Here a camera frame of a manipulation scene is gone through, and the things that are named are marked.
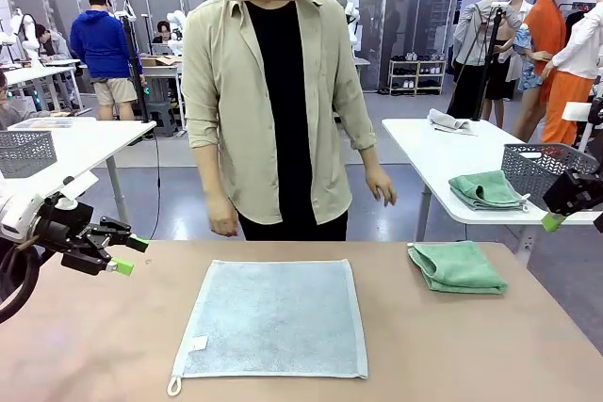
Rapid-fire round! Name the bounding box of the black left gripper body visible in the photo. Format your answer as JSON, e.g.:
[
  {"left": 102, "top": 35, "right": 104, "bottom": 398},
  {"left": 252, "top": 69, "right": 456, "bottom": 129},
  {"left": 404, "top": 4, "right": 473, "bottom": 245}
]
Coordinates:
[{"left": 35, "top": 201, "right": 104, "bottom": 258}]

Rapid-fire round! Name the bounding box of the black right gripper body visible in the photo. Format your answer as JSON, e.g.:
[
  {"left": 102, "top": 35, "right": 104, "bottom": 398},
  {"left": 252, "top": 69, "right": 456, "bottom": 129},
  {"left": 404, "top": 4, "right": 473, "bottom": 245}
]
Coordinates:
[{"left": 542, "top": 169, "right": 603, "bottom": 233}]

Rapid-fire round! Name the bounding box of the dark grey plastic basket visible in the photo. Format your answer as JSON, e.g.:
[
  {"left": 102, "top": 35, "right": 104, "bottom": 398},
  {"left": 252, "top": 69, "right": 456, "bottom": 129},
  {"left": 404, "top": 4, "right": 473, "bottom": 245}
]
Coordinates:
[{"left": 500, "top": 142, "right": 600, "bottom": 208}]

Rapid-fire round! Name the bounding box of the green terry towel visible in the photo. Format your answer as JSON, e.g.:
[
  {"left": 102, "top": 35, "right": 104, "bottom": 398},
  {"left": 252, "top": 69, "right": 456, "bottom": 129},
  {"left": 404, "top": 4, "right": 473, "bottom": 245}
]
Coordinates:
[
  {"left": 406, "top": 240, "right": 510, "bottom": 296},
  {"left": 448, "top": 169, "right": 533, "bottom": 213}
]

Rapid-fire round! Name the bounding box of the light blue terry towel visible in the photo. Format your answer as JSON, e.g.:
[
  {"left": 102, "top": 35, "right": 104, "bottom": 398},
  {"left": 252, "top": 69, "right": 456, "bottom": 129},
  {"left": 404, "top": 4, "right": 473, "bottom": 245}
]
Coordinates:
[{"left": 166, "top": 258, "right": 370, "bottom": 396}]

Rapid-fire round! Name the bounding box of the person's left forearm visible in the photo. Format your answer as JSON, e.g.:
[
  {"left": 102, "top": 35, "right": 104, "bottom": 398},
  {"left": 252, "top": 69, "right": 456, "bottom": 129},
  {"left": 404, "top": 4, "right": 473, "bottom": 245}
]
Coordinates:
[{"left": 358, "top": 144, "right": 385, "bottom": 175}]

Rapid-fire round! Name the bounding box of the person's right forearm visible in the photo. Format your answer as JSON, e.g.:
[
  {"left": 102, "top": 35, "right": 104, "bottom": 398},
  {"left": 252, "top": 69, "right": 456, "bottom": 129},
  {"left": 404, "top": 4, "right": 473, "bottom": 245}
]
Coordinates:
[{"left": 192, "top": 142, "right": 229, "bottom": 203}]

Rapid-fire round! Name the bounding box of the grey lattice plastic basket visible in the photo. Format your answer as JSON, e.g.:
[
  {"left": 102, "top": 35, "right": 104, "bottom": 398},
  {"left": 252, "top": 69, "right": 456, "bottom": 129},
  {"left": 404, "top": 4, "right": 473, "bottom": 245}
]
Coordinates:
[{"left": 0, "top": 130, "right": 58, "bottom": 180}]

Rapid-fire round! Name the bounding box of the person's right hand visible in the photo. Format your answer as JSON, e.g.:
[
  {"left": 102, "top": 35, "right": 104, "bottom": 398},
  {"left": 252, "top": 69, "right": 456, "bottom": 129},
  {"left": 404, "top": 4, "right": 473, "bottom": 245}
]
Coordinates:
[{"left": 206, "top": 196, "right": 237, "bottom": 237}]

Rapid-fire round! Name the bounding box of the person's left hand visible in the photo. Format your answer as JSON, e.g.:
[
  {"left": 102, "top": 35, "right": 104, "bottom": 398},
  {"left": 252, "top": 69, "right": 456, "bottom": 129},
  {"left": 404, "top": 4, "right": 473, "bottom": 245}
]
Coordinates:
[{"left": 366, "top": 167, "right": 399, "bottom": 208}]

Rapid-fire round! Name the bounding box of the mannequin in orange trousers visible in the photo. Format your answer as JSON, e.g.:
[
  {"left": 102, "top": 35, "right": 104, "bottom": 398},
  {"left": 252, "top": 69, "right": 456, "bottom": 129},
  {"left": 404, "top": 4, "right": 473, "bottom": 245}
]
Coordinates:
[{"left": 539, "top": 0, "right": 603, "bottom": 147}]

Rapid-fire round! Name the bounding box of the white side table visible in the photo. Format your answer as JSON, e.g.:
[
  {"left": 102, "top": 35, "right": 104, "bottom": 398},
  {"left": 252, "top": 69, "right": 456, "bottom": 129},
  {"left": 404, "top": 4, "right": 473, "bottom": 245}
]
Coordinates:
[
  {"left": 0, "top": 117, "right": 158, "bottom": 215},
  {"left": 381, "top": 116, "right": 603, "bottom": 263}
]

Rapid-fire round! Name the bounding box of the flat white tray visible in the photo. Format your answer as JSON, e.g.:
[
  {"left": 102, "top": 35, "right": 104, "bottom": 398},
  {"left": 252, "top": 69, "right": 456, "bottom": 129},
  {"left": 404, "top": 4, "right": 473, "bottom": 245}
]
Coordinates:
[{"left": 7, "top": 117, "right": 77, "bottom": 132}]

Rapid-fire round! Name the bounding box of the grey step stool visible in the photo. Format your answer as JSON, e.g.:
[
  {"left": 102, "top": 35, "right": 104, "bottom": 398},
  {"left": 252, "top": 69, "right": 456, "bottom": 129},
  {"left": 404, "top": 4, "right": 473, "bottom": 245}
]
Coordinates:
[{"left": 147, "top": 100, "right": 183, "bottom": 137}]

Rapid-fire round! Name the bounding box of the seated person grey sleeve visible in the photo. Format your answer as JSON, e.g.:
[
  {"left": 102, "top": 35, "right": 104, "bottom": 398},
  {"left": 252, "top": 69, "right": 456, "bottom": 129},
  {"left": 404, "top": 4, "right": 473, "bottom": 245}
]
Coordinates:
[{"left": 0, "top": 71, "right": 54, "bottom": 132}]

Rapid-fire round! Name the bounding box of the grey towel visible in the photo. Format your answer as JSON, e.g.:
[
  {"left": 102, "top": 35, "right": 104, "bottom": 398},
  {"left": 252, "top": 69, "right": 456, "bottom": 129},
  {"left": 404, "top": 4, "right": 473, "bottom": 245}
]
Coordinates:
[{"left": 427, "top": 108, "right": 479, "bottom": 137}]

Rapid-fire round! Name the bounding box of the figure in blue floral dress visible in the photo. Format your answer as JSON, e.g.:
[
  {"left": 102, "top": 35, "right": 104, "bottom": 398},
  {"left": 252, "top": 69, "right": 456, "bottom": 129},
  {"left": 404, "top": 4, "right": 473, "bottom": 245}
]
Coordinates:
[{"left": 506, "top": 0, "right": 543, "bottom": 93}]

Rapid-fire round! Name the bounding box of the white background table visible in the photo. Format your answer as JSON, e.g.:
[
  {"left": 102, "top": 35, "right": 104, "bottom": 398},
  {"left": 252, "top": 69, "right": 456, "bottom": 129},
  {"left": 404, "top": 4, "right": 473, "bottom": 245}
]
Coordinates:
[{"left": 0, "top": 58, "right": 87, "bottom": 116}]

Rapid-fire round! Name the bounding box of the mannequin in orange jacket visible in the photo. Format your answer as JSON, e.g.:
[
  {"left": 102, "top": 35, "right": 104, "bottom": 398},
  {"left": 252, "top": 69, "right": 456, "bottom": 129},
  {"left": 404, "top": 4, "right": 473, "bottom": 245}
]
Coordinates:
[{"left": 513, "top": 0, "right": 574, "bottom": 140}]

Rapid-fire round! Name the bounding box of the brown cardboard box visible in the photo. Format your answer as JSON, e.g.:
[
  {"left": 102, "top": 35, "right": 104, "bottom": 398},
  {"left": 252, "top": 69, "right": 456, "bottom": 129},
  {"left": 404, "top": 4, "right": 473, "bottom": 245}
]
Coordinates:
[{"left": 139, "top": 55, "right": 184, "bottom": 69}]

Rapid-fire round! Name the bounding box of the seated person in grey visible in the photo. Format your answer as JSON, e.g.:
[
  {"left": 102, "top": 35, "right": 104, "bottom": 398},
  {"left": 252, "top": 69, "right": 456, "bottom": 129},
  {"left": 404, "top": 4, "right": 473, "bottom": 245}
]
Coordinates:
[{"left": 34, "top": 24, "right": 73, "bottom": 62}]

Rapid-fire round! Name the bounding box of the person in blue hoodie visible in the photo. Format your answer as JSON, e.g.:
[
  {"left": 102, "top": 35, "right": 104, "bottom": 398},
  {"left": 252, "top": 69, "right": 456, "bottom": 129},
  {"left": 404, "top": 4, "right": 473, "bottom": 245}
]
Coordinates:
[{"left": 69, "top": 0, "right": 143, "bottom": 121}]

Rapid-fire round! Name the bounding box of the mannequin in grey shirt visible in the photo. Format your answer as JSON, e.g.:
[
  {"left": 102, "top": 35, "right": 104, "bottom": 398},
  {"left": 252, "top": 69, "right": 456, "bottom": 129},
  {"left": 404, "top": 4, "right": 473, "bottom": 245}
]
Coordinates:
[{"left": 451, "top": 0, "right": 524, "bottom": 121}]

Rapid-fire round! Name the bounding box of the wooden shoe rack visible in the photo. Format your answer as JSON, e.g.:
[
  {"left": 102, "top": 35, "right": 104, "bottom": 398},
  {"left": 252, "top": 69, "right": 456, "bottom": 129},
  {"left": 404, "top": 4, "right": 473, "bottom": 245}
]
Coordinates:
[{"left": 388, "top": 58, "right": 447, "bottom": 96}]

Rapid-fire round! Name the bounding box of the seated person with glasses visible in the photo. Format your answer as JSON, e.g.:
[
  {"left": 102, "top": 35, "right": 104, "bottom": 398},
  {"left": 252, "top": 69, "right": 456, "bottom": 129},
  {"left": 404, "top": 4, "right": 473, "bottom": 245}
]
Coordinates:
[{"left": 151, "top": 20, "right": 183, "bottom": 56}]

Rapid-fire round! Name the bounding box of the person in beige shirt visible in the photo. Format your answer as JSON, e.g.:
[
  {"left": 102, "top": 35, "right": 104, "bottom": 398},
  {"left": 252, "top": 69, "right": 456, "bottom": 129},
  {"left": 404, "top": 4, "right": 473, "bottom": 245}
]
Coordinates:
[{"left": 181, "top": 0, "right": 378, "bottom": 242}]

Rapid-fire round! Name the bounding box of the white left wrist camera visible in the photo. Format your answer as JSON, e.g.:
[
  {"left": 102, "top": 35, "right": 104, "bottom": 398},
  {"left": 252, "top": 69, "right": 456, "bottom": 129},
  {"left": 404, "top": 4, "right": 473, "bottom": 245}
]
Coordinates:
[{"left": 55, "top": 170, "right": 101, "bottom": 209}]

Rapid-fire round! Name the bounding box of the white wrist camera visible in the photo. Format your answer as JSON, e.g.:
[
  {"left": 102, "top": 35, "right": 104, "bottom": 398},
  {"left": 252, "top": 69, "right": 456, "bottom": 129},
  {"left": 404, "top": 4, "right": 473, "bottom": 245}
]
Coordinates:
[
  {"left": 562, "top": 100, "right": 595, "bottom": 124},
  {"left": 55, "top": 170, "right": 101, "bottom": 209}
]

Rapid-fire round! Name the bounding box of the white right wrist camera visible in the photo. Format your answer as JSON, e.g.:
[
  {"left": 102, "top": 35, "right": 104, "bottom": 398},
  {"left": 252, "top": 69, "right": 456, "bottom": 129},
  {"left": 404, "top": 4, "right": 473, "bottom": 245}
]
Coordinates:
[{"left": 562, "top": 100, "right": 595, "bottom": 124}]

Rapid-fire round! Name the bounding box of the black camera pole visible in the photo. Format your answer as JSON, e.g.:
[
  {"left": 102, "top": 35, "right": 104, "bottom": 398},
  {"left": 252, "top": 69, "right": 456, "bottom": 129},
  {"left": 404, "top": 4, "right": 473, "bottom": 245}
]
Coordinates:
[{"left": 117, "top": 9, "right": 153, "bottom": 123}]

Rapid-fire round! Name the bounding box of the black camera tripod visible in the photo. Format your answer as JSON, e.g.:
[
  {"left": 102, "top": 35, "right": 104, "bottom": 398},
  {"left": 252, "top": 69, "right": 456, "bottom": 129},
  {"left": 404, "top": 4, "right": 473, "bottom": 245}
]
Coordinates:
[{"left": 446, "top": 0, "right": 513, "bottom": 122}]

